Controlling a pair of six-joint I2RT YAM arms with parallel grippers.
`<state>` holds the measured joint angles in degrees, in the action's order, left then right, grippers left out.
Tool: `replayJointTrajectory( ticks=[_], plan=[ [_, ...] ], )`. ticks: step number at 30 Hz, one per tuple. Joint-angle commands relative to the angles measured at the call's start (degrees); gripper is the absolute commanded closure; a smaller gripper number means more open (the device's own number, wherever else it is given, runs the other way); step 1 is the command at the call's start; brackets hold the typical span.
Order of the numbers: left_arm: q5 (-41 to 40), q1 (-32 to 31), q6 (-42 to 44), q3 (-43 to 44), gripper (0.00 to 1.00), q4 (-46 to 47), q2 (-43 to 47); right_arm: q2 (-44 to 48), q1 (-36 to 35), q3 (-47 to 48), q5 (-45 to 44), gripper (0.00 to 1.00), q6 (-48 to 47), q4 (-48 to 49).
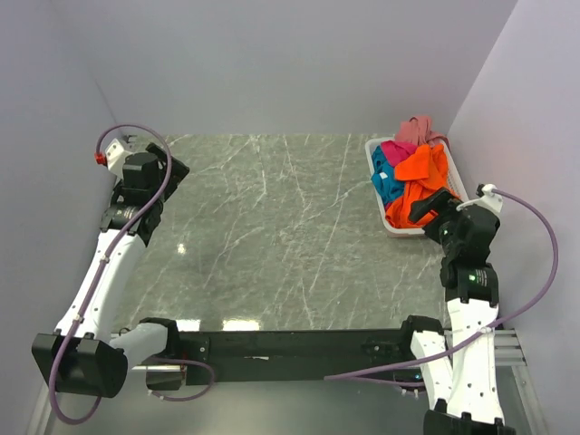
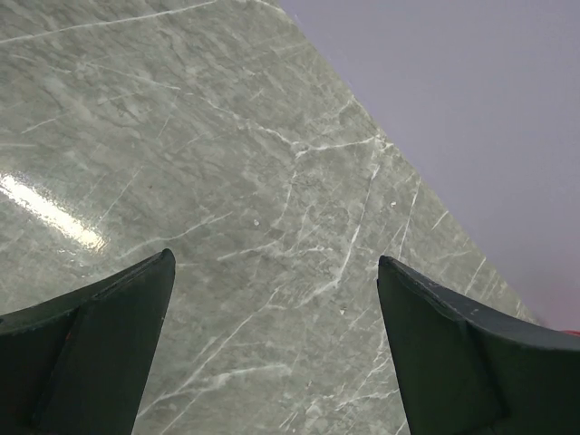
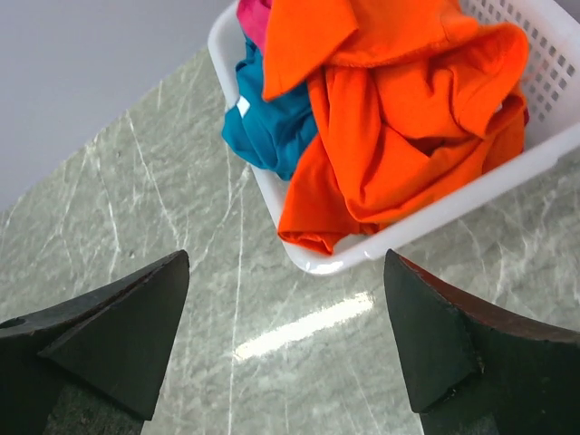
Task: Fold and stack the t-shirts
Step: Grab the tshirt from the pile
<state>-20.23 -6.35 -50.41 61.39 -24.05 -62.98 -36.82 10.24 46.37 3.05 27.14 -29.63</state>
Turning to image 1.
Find orange t shirt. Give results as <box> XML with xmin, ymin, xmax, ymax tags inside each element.
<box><xmin>385</xmin><ymin>143</ymin><xmax>449</xmax><ymax>228</ymax></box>

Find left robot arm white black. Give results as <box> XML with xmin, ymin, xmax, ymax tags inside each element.
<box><xmin>32</xmin><ymin>140</ymin><xmax>189</xmax><ymax>398</ymax></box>

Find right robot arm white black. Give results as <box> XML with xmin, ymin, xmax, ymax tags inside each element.
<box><xmin>397</xmin><ymin>184</ymin><xmax>515</xmax><ymax>434</ymax></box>

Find teal blue t shirt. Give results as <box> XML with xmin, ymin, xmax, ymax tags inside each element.
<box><xmin>371</xmin><ymin>146</ymin><xmax>405</xmax><ymax>209</ymax></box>

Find magenta t shirt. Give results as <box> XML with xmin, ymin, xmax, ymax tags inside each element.
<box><xmin>380</xmin><ymin>140</ymin><xmax>418</xmax><ymax>168</ymax></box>

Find dusty pink t shirt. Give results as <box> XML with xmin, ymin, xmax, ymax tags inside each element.
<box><xmin>394</xmin><ymin>115</ymin><xmax>450</xmax><ymax>147</ymax></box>

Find black base crossbar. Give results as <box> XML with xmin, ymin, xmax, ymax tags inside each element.
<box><xmin>178</xmin><ymin>329</ymin><xmax>413</xmax><ymax>382</ymax></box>

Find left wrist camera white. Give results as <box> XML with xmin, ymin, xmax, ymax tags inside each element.
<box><xmin>94</xmin><ymin>139</ymin><xmax>135</xmax><ymax>179</ymax></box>

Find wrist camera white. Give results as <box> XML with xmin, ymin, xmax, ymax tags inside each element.
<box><xmin>94</xmin><ymin>139</ymin><xmax>135</xmax><ymax>179</ymax></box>
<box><xmin>456</xmin><ymin>184</ymin><xmax>503</xmax><ymax>217</ymax></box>

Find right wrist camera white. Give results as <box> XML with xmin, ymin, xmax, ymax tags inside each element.
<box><xmin>456</xmin><ymin>184</ymin><xmax>503</xmax><ymax>217</ymax></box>

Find aluminium rail frame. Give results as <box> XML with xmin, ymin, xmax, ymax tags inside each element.
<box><xmin>494</xmin><ymin>329</ymin><xmax>527</xmax><ymax>367</ymax></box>

